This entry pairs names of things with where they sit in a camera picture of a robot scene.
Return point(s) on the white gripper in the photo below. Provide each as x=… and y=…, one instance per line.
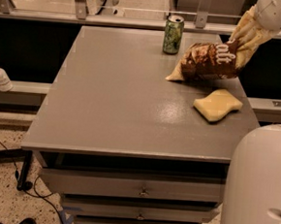
x=272, y=13

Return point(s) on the green soda can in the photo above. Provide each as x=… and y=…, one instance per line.
x=173, y=34

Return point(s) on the brown sea salt chip bag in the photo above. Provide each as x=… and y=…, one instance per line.
x=203, y=61

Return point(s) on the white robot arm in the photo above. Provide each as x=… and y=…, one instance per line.
x=253, y=188

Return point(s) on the black round floor object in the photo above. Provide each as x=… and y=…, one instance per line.
x=28, y=221

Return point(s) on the middle grey drawer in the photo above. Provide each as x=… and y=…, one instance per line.
x=139, y=211

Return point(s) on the grey metal railing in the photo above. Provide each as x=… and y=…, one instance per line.
x=76, y=11

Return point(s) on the yellow sponge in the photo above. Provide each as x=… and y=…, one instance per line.
x=217, y=104

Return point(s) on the grey drawer cabinet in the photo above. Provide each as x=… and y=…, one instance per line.
x=111, y=109

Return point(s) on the top grey drawer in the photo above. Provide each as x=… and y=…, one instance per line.
x=132, y=186

